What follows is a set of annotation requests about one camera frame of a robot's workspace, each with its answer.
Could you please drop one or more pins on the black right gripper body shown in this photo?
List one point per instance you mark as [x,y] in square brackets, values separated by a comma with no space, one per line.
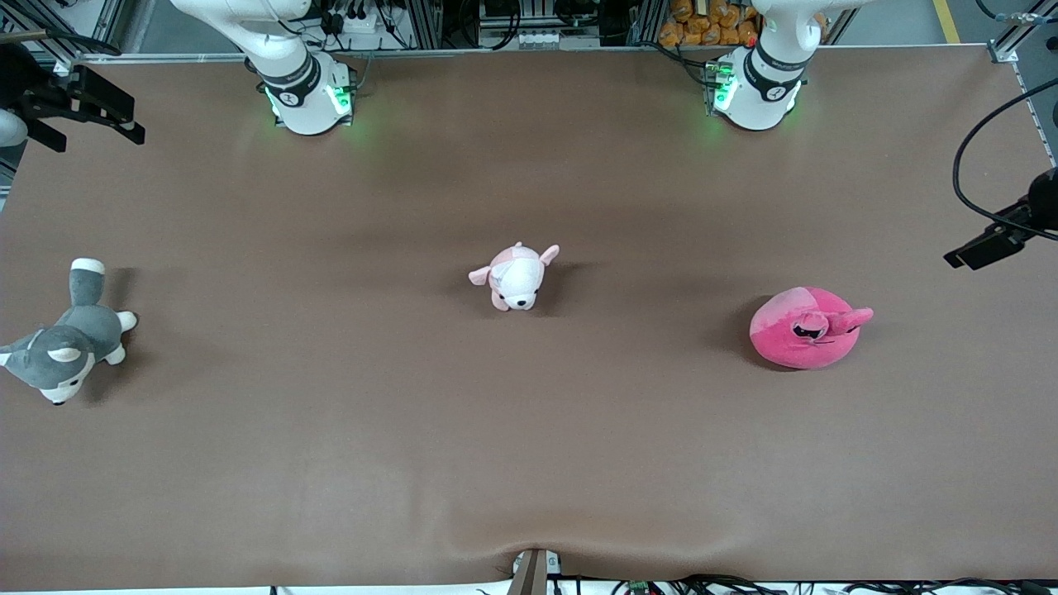
[23,78]

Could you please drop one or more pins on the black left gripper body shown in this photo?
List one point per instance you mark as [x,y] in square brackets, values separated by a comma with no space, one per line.
[1045,198]

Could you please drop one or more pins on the round hot pink plush toy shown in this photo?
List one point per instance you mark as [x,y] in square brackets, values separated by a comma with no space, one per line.
[785,330]

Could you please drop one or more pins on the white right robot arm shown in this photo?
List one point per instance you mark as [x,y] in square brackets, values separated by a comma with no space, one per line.
[302,103]

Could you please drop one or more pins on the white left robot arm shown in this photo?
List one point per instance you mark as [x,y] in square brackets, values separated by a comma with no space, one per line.
[756,103]

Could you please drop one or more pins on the grey white husky plush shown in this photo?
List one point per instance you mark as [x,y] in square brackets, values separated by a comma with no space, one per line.
[83,330]

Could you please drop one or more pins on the white power strip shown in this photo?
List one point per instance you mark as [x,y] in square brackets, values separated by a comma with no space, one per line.
[364,23]

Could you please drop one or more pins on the orange packaged items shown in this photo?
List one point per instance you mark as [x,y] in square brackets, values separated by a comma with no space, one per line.
[702,29]

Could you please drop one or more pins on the white connector block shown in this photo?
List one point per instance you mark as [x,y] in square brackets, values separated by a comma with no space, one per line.
[545,38]

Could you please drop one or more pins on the pale pink white plush dog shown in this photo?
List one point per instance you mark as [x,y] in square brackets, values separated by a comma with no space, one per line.
[517,281]

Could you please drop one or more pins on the aluminium frame rail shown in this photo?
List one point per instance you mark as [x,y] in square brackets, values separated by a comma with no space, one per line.
[1004,51]

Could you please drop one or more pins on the aluminium frame post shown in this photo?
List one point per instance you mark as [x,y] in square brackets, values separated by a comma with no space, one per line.
[426,25]
[645,21]

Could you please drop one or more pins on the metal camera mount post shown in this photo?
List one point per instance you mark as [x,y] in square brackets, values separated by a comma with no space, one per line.
[529,574]

